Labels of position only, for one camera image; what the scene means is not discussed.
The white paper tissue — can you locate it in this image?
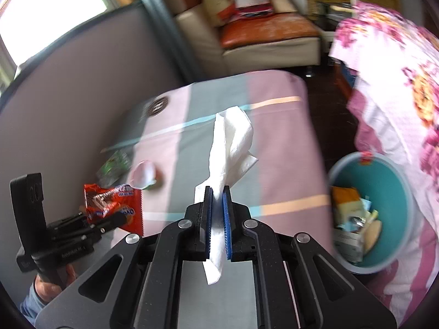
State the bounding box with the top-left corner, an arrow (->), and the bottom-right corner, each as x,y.
194,106 -> 259,286

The green snack wrapper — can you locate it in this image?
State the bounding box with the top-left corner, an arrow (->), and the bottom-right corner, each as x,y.
96,150 -> 133,188

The orange seat cushion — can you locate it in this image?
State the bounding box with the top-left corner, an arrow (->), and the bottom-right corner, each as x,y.
219,13 -> 321,50

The person's left forearm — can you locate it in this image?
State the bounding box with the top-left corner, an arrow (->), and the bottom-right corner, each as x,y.
19,284 -> 49,327

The window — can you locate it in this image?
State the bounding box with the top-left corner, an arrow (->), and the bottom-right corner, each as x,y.
0,0 -> 135,73

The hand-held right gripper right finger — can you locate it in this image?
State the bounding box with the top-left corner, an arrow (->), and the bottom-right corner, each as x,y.
222,185 -> 398,329

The yellow plush pillow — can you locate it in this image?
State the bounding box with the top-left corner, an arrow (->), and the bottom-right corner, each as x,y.
202,0 -> 241,28

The beige round bread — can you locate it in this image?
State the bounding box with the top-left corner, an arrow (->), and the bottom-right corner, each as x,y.
364,219 -> 383,253

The cream leather sofa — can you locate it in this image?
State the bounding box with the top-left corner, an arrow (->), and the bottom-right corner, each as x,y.
163,0 -> 323,76

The person's left hand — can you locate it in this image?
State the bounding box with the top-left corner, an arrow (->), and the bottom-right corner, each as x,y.
34,265 -> 78,303

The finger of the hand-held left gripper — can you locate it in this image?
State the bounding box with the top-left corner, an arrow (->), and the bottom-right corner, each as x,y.
88,212 -> 127,235
57,211 -> 89,229

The crumpled clear plastic wrap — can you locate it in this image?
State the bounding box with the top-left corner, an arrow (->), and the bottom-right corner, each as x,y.
130,159 -> 164,190

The striped pastel table cover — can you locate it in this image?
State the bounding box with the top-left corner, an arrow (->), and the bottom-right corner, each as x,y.
99,70 -> 330,247

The grey-blue curtain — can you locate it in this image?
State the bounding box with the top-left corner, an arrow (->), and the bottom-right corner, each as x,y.
137,0 -> 204,87

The black round disc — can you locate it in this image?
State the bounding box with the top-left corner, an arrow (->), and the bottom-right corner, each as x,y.
146,97 -> 169,116

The pink embroidered bed sheet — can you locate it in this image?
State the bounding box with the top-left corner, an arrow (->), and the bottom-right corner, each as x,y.
346,86 -> 439,326

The teal plastic bin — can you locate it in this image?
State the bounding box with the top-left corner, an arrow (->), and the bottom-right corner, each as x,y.
327,152 -> 417,275

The red orange snack wrapper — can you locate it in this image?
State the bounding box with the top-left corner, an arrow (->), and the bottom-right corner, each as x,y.
84,183 -> 144,235

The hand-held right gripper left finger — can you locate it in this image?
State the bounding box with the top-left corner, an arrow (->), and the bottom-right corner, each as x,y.
34,186 -> 215,329

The beige pillow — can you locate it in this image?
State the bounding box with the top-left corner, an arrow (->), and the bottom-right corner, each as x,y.
268,0 -> 300,15

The orange packet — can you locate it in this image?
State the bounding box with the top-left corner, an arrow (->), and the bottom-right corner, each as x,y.
331,187 -> 361,210

